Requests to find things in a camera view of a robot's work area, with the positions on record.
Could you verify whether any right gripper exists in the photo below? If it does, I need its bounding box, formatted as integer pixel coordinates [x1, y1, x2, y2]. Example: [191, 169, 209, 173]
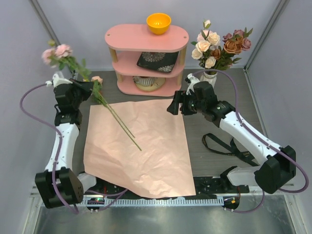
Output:
[167, 91, 206, 116]

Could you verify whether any light pink rose spray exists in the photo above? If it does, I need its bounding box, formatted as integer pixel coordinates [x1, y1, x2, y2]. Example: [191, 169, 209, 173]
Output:
[41, 40, 136, 139]

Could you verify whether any pale pink flower stem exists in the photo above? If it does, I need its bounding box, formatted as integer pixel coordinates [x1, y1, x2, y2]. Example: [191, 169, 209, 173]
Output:
[197, 19, 211, 42]

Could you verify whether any pink wrapping paper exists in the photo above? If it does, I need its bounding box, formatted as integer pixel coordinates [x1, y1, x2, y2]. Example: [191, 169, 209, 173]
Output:
[83, 99, 195, 198]

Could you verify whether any mauve pink flower bunch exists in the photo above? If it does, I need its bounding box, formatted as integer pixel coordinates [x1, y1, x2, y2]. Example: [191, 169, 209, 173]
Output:
[222, 27, 253, 54]

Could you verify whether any black ribbon with gold text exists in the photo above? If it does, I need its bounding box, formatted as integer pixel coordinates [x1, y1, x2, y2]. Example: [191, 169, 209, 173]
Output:
[201, 133, 261, 167]

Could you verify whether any peach and orange flower bunch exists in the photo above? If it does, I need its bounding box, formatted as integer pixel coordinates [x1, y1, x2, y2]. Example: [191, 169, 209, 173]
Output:
[191, 30, 221, 69]

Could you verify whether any brown orange flower stem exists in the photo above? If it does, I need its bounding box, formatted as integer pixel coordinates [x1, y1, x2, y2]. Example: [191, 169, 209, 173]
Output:
[211, 36, 244, 71]

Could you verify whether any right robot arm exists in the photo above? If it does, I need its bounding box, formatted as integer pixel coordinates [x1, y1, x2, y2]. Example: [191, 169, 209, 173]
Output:
[167, 81, 296, 194]

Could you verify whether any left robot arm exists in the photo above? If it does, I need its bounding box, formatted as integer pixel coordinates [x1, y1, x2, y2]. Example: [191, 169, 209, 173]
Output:
[35, 78, 104, 209]

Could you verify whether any white ribbed ceramic vase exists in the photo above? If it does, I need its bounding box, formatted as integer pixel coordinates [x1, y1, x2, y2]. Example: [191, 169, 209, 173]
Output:
[199, 72, 218, 88]

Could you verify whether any black floral square plate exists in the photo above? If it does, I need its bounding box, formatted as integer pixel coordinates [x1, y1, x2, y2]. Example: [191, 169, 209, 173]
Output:
[136, 52, 179, 73]

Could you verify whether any pink three-tier shelf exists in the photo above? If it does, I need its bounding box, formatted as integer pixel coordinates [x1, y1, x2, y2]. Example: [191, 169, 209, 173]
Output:
[105, 24, 189, 97]

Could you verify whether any orange plastic bowl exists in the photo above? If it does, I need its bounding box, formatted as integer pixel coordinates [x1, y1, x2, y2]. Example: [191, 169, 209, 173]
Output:
[146, 13, 171, 35]

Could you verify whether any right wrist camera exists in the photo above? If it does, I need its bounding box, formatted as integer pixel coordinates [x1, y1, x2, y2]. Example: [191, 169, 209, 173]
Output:
[185, 73, 201, 96]

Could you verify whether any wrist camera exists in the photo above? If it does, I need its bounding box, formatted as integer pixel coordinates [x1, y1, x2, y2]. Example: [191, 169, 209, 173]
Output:
[185, 73, 201, 96]
[45, 71, 72, 88]

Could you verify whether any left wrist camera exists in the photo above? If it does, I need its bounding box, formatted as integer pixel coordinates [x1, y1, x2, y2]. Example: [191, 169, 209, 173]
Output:
[45, 71, 72, 88]

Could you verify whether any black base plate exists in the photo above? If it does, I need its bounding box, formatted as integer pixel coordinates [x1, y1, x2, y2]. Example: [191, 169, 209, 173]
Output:
[90, 176, 250, 200]

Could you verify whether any aluminium rail frame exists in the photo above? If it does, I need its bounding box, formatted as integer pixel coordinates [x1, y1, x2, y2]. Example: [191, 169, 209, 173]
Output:
[30, 175, 298, 207]

